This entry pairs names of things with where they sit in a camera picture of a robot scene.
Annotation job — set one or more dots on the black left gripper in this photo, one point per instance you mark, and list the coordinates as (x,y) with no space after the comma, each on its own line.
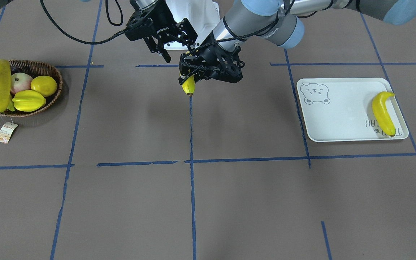
(209,54)

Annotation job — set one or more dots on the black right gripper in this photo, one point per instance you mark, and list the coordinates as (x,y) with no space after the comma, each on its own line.
(156,26)

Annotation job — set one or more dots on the yellow banana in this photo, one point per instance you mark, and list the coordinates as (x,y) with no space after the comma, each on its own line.
(189,86)
(5,85)
(381,113)

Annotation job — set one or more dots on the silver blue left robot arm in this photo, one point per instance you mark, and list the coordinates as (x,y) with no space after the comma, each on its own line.
(277,21)

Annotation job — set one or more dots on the brown woven wicker basket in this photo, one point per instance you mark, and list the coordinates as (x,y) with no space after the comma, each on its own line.
(34,69)

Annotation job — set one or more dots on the yellow lemon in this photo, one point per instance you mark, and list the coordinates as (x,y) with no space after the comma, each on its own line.
(45,85)

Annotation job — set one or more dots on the white rectangular bear tray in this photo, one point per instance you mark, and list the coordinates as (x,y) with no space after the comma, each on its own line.
(340,109)

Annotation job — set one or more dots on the yellow starfruit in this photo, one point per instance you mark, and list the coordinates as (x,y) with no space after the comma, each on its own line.
(28,101)

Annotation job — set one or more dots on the paper price tag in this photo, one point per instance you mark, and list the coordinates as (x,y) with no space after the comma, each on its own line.
(6,131)

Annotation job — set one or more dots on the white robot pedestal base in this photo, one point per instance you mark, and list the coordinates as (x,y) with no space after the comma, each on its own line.
(202,14)

